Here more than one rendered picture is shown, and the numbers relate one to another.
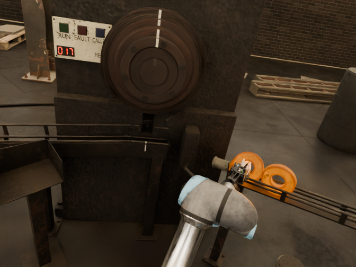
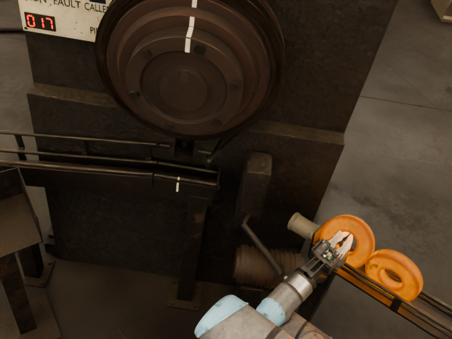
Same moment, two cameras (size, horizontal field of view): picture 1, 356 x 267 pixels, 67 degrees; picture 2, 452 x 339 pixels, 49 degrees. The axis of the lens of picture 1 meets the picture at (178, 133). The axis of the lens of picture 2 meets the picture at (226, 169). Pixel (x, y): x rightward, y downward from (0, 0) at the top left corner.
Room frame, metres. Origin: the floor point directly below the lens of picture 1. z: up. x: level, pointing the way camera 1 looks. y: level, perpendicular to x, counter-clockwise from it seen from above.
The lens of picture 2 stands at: (0.18, -0.09, 1.83)
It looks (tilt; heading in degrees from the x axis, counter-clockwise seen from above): 45 degrees down; 6
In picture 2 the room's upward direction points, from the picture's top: 11 degrees clockwise
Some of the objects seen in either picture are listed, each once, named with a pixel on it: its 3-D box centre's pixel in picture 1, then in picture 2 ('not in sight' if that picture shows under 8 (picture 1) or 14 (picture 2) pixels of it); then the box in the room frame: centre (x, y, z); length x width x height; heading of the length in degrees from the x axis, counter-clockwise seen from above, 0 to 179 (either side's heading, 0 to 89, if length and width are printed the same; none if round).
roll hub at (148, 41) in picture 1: (153, 71); (184, 85); (1.11, 0.15, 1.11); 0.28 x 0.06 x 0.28; 99
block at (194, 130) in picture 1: (188, 147); (253, 187); (1.26, -0.07, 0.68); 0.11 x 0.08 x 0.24; 9
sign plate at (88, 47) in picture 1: (82, 41); (68, 6); (1.27, 0.51, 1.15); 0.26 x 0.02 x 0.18; 99
